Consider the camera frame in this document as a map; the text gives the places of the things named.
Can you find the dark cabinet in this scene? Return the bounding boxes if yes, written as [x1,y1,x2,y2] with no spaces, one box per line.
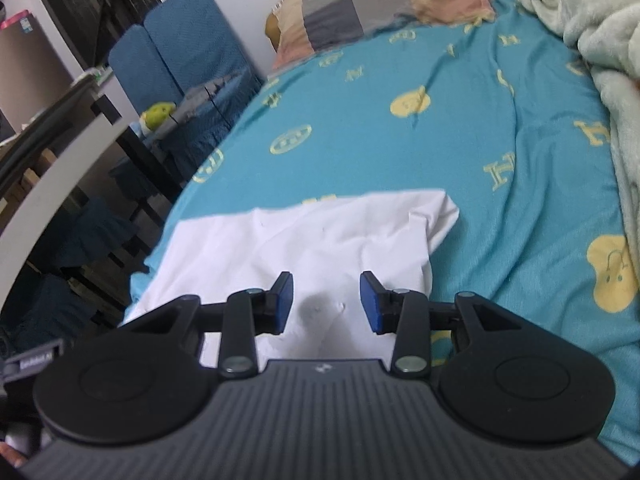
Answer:
[25,0,163,71]

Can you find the white desk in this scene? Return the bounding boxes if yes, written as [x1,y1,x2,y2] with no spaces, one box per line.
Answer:
[0,77,133,311]

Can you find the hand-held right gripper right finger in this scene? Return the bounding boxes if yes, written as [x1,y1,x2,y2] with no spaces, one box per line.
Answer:
[359,270,523,378]

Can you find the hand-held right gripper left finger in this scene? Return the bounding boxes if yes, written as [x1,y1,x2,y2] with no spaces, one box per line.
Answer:
[117,271,295,380]

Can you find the patchwork pillow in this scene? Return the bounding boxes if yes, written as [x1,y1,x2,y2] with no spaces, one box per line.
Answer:
[265,0,496,71]

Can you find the grey plush toy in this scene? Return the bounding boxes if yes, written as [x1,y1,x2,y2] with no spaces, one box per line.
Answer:
[167,71,251,128]

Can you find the white shirt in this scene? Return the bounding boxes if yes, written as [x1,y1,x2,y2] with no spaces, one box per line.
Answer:
[122,188,461,361]

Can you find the blue folded mattress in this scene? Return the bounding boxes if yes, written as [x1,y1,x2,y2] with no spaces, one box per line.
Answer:
[109,0,263,181]

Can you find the pale green fleece blanket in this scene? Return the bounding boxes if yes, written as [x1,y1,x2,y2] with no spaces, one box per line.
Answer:
[517,0,640,291]

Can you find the brown box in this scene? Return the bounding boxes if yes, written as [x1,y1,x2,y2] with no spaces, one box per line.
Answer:
[0,10,76,116]

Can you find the teal printed bed sheet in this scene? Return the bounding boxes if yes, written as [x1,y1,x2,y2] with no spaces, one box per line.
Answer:
[122,0,640,466]

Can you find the yellow-green plush toy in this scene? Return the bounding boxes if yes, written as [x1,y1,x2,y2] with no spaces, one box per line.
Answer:
[139,101,176,128]

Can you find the black side table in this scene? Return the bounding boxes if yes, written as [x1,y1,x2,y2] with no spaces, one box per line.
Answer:
[107,125,186,241]

